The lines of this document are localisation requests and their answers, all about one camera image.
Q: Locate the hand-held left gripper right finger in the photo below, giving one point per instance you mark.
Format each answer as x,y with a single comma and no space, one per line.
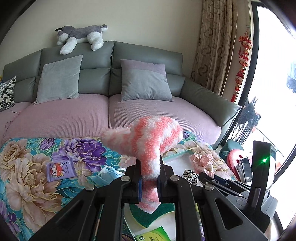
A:
159,187

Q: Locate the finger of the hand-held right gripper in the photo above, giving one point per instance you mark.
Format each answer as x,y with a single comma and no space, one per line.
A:
205,177
222,180

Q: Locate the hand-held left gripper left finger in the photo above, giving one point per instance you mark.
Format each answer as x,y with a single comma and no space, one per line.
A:
139,187

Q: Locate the green and yellow sponge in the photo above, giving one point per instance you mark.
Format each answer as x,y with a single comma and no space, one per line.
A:
141,215

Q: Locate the white tray with green rim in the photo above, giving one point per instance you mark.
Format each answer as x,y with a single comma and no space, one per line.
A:
179,160

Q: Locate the pink white striped fuzzy sock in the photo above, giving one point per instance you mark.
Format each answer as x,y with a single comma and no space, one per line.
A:
152,134

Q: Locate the leopard print scrunchie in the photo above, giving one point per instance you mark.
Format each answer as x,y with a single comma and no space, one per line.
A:
190,176

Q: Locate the pink floral scrunchie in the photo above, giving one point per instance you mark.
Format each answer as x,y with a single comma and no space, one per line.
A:
203,162

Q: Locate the red stool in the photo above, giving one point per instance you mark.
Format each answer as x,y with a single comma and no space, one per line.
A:
232,158

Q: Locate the blue face mask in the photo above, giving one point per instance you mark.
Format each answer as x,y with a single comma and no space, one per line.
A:
108,175

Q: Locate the dark green bin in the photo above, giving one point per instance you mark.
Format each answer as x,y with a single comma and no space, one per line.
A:
231,146

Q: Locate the green tissue packet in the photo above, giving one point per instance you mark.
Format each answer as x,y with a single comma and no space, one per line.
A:
153,236

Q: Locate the black drying rack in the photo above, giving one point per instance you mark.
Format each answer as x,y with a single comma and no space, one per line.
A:
248,120

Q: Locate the purple wet wipes packet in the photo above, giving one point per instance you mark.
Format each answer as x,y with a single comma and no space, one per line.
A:
60,170

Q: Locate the pink sofa cover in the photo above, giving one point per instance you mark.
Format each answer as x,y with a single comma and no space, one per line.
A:
69,113

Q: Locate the grey cushion with lilac band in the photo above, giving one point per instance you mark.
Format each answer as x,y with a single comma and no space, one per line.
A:
145,83

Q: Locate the glass balcony door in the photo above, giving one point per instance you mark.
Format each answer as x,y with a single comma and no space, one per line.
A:
272,81

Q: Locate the floral printed blanket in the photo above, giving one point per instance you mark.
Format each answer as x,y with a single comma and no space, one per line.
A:
30,173

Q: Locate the hanging dark blue garment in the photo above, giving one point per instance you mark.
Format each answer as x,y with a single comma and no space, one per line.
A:
291,78

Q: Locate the red hanging ornament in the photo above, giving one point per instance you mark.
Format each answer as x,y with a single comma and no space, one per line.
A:
243,58

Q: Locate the beige patterned curtain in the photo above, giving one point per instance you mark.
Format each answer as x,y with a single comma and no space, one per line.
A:
215,46

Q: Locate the grey sofa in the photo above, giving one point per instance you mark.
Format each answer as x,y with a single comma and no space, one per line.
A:
143,53

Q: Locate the plain grey cushion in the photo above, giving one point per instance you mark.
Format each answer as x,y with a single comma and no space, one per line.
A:
60,78

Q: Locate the grey white husky plush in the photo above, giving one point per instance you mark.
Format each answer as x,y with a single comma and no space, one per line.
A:
81,34

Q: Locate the black white patterned pillow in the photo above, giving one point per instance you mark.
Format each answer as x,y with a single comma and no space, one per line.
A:
5,92

